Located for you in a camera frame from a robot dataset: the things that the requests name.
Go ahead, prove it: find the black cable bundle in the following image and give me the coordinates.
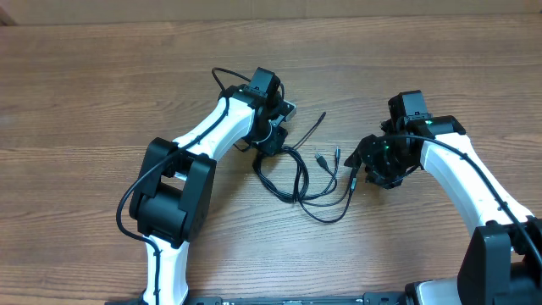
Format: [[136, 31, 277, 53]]
[[252, 110, 361, 225]]

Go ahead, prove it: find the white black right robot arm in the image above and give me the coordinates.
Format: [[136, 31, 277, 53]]
[[345, 90, 541, 305]]

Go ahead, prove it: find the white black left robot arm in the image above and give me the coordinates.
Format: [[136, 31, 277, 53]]
[[119, 68, 296, 304]]

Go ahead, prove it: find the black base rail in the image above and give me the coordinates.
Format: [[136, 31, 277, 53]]
[[185, 291, 417, 305]]

